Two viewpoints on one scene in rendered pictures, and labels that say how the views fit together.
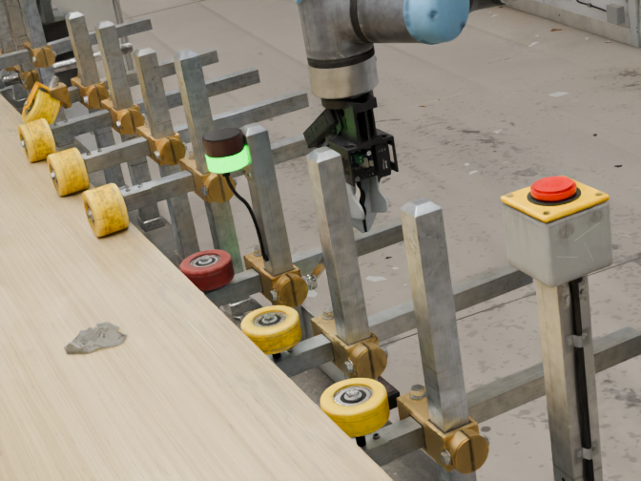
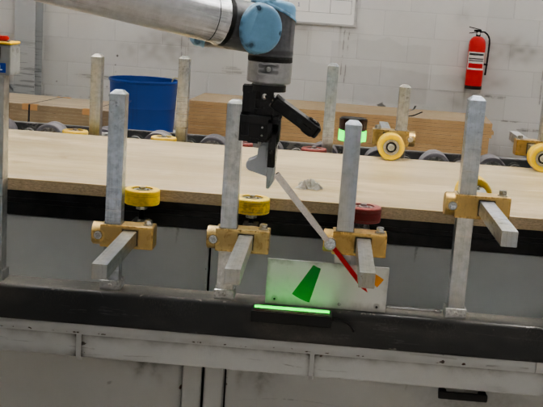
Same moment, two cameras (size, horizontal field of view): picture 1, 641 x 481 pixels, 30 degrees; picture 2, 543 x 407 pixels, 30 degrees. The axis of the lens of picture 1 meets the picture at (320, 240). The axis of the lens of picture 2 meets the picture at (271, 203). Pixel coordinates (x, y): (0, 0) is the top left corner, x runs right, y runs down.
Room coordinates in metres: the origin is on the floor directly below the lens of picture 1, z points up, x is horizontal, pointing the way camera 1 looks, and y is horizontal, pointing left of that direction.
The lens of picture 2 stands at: (2.43, -1.93, 1.33)
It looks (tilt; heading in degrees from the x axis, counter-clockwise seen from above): 11 degrees down; 115
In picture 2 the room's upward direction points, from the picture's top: 4 degrees clockwise
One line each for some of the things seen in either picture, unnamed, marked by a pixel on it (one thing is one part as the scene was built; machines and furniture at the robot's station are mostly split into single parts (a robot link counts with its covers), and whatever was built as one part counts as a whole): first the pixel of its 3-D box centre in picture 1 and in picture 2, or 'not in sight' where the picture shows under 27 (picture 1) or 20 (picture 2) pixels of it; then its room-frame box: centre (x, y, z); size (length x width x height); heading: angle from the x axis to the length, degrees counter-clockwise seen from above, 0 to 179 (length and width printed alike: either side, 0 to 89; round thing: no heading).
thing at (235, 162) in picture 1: (226, 157); (351, 135); (1.67, 0.11, 1.07); 0.06 x 0.06 x 0.02
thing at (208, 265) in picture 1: (212, 290); (361, 228); (1.68, 0.18, 0.85); 0.08 x 0.08 x 0.11
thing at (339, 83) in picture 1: (345, 74); (269, 73); (1.55, -0.07, 1.20); 0.10 x 0.09 x 0.05; 112
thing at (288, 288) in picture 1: (274, 279); (354, 241); (1.70, 0.08, 0.85); 0.13 x 0.06 x 0.05; 22
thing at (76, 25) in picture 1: (99, 116); not in sight; (2.61, 0.44, 0.89); 0.03 x 0.03 x 0.48; 22
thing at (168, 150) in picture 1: (161, 144); not in sight; (2.17, 0.27, 0.95); 0.13 x 0.06 x 0.05; 22
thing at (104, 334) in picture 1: (93, 333); (310, 182); (1.49, 0.33, 0.91); 0.09 x 0.07 x 0.02; 105
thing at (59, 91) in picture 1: (45, 99); not in sight; (2.61, 0.55, 0.95); 0.10 x 0.04 x 0.10; 112
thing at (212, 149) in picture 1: (223, 141); (353, 123); (1.67, 0.11, 1.10); 0.06 x 0.06 x 0.02
